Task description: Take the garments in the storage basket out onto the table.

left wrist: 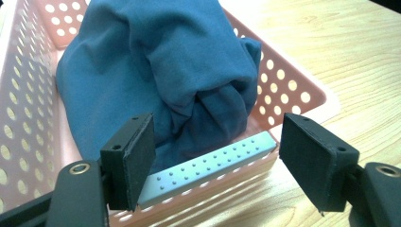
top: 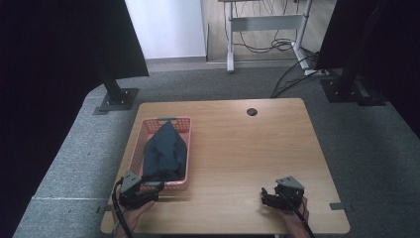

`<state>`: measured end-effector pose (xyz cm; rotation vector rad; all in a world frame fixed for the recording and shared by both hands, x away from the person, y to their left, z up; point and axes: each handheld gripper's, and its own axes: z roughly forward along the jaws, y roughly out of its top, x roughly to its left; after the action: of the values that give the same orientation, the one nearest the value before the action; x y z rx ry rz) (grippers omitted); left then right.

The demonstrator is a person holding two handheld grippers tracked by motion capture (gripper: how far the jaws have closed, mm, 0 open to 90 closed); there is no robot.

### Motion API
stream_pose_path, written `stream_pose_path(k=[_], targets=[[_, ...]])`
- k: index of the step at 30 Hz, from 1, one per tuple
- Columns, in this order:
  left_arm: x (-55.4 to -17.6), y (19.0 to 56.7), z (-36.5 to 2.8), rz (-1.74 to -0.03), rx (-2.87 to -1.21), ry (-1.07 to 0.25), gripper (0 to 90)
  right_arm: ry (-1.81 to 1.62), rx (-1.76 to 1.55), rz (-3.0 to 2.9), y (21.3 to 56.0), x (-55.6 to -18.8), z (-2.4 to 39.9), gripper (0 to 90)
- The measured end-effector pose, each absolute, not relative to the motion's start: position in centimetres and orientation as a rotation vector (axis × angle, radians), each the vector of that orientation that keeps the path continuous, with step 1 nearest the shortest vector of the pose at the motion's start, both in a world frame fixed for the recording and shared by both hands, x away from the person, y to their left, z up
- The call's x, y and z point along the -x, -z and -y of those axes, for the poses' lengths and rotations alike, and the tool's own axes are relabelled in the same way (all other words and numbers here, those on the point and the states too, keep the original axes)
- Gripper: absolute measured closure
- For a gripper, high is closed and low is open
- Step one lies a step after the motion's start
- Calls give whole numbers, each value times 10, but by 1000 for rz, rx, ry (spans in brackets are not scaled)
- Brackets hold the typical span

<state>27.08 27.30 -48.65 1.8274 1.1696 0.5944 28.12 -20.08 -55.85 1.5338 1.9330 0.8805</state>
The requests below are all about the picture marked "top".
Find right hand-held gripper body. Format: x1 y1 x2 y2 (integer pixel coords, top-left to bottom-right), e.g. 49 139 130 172
272 176 306 212

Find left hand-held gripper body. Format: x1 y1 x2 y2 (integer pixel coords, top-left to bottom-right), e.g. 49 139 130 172
118 170 158 210

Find dark blue cloth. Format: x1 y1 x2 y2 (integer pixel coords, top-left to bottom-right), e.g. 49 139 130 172
142 120 189 182

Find pink plastic basket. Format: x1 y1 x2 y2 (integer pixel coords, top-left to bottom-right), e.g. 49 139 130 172
128 116 193 192

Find person's left hand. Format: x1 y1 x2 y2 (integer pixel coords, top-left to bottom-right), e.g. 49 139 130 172
122 199 156 234

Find person's right hand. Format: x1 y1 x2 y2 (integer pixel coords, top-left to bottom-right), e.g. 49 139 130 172
279 195 310 229

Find black metal stand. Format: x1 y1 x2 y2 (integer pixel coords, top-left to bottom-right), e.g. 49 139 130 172
92 56 140 116
319 0 388 107

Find black curtain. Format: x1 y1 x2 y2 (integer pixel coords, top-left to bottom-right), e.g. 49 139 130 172
314 0 420 140
0 0 151 238

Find left hand-held gripper black cable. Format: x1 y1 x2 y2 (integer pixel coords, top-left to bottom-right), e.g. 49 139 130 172
111 177 135 238

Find black floor cables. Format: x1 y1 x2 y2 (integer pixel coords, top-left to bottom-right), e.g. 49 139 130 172
269 52 329 99

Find cable bundle under desk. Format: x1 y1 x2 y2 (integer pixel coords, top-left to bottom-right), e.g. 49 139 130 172
223 0 300 55

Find white desk frame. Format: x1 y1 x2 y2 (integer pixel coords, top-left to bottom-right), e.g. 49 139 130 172
217 0 319 76

